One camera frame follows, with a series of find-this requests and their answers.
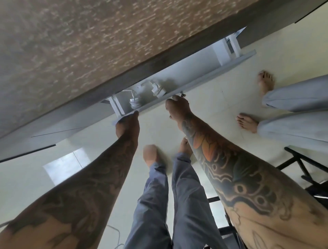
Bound person's left hand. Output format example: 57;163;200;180
115;111;140;140

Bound person's right hand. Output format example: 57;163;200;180
165;95;193;121

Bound grey desk drawer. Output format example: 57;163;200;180
101;32;257;127

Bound person's left forearm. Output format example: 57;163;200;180
0;133;140;249

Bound person's right forearm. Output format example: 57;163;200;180
177;113;328;249

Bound white charger adapter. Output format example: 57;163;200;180
141;82;167;99

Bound person's left foot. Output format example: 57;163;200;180
143;144;167;168

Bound person's foot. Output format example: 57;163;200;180
179;137;193;158
143;144;167;168
236;113;259;134
257;70;275;97

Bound person's right foot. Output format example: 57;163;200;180
179;137;193;158

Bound grey desk with speckled top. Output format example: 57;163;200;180
0;0;328;163

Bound person's blue-grey trousers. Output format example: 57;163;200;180
124;153;227;249

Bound white coiled cable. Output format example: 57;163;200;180
129;90;141;109

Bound thin white floor cable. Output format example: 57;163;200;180
106;225;125;249

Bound black metal chair frame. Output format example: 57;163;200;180
207;147;328;249

